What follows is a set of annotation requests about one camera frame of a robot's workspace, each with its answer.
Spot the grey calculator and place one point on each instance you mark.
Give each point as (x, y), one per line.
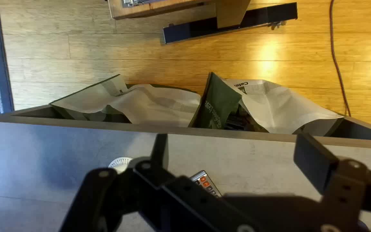
(203, 180)

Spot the white plastic bag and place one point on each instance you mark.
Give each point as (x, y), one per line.
(159, 105)
(275, 107)

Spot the wooden cabinet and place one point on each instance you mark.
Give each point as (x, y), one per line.
(150, 8)

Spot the black flat bar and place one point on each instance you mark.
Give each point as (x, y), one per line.
(193, 30)

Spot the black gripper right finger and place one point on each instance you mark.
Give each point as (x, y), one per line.
(347, 189)

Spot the dark green bag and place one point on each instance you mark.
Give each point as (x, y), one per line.
(217, 104)

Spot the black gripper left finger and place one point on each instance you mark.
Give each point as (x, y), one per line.
(121, 198)

